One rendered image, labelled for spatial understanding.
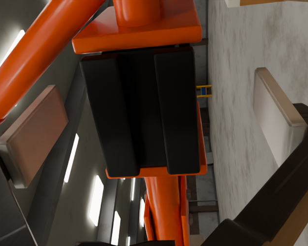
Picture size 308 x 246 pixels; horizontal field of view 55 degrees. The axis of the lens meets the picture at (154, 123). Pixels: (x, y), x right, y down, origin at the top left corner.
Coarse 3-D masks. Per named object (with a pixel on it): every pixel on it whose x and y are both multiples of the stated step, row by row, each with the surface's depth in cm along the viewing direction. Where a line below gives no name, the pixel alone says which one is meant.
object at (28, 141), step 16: (48, 96) 19; (32, 112) 17; (48, 112) 18; (64, 112) 21; (16, 128) 15; (32, 128) 16; (48, 128) 18; (0, 144) 14; (16, 144) 15; (32, 144) 16; (48, 144) 18; (16, 160) 15; (32, 160) 16; (16, 176) 15; (32, 176) 16
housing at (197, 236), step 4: (192, 236) 30; (196, 236) 30; (200, 236) 30; (192, 240) 29; (196, 240) 29; (200, 240) 29; (204, 240) 29; (192, 244) 29; (196, 244) 29; (200, 244) 29
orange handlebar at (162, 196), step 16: (128, 0) 13; (144, 0) 13; (160, 0) 17; (128, 16) 14; (144, 16) 14; (160, 16) 15; (176, 176) 19; (160, 192) 19; (176, 192) 20; (144, 208) 21; (160, 208) 20; (176, 208) 20; (160, 224) 21; (176, 224) 21; (176, 240) 22
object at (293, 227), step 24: (288, 168) 11; (264, 192) 10; (288, 192) 10; (240, 216) 9; (264, 216) 9; (288, 216) 9; (216, 240) 8; (240, 240) 8; (264, 240) 8; (288, 240) 10
